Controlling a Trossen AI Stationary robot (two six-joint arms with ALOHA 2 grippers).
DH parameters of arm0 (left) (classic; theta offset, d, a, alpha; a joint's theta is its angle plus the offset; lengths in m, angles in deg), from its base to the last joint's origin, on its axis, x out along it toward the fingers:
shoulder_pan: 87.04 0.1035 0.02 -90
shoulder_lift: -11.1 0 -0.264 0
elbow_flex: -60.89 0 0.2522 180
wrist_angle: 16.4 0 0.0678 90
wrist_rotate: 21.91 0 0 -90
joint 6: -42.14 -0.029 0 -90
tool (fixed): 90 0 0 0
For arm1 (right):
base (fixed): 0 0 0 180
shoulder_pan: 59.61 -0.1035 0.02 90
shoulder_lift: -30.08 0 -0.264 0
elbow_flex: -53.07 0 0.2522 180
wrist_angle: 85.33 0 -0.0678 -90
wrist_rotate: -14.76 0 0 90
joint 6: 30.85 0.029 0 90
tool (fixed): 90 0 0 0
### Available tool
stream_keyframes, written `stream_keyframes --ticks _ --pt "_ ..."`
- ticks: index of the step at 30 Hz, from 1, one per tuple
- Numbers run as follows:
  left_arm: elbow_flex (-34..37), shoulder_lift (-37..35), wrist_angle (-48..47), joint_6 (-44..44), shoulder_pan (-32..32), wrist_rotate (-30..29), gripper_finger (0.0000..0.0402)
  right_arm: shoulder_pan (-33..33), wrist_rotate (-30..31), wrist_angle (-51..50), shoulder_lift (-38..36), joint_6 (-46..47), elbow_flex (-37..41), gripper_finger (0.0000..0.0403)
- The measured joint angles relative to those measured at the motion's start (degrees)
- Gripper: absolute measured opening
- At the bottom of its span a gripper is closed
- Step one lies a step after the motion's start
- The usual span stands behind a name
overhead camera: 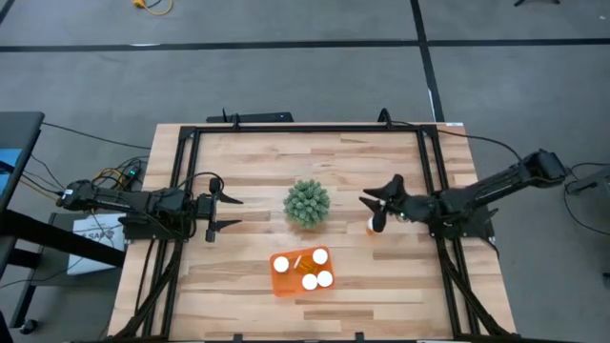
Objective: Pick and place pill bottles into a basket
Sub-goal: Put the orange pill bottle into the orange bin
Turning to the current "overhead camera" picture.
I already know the black power strip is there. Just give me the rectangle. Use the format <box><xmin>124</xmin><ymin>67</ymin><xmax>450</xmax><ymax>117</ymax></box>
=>
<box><xmin>206</xmin><ymin>111</ymin><xmax>295</xmax><ymax>124</ymax></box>

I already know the orange translucent plastic basket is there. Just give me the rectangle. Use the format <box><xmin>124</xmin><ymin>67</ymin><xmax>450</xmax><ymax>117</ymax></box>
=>
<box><xmin>269</xmin><ymin>245</ymin><xmax>336</xmax><ymax>298</ymax></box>

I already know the black desk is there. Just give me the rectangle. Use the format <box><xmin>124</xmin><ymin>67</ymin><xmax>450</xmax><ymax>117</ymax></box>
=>
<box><xmin>0</xmin><ymin>111</ymin><xmax>128</xmax><ymax>330</ymax></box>

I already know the white cardboard box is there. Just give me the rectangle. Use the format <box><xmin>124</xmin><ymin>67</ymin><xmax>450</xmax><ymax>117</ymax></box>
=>
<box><xmin>67</xmin><ymin>212</ymin><xmax>128</xmax><ymax>276</ymax></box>

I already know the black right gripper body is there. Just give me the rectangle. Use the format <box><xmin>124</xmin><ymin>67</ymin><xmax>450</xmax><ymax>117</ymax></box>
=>
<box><xmin>385</xmin><ymin>189</ymin><xmax>437</xmax><ymax>225</ymax></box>

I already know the long black floor cable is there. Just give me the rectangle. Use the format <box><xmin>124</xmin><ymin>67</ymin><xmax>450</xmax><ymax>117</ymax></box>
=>
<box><xmin>41</xmin><ymin>121</ymin><xmax>152</xmax><ymax>151</ymax></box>

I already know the yellow extension cable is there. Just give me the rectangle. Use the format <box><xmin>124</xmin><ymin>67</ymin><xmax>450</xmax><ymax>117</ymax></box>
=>
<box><xmin>132</xmin><ymin>0</ymin><xmax>173</xmax><ymax>16</ymax></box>

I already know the green artificial plant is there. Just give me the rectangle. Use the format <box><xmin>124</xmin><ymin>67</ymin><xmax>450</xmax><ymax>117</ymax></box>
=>
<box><xmin>283</xmin><ymin>179</ymin><xmax>332</xmax><ymax>230</ymax></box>

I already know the black metal table frame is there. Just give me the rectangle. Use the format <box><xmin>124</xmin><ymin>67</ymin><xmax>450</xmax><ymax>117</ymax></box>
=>
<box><xmin>112</xmin><ymin>122</ymin><xmax>520</xmax><ymax>343</ymax></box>

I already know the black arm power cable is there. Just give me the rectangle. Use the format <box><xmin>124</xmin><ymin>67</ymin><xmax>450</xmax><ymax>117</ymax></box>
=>
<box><xmin>389</xmin><ymin>119</ymin><xmax>526</xmax><ymax>166</ymax></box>

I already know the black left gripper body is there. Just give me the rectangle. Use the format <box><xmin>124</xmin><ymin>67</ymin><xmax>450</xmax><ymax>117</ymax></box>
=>
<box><xmin>195</xmin><ymin>176</ymin><xmax>225</xmax><ymax>243</ymax></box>

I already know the blue sheet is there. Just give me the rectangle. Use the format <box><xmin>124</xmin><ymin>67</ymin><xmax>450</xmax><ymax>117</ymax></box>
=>
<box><xmin>0</xmin><ymin>148</ymin><xmax>23</xmax><ymax>197</ymax></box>

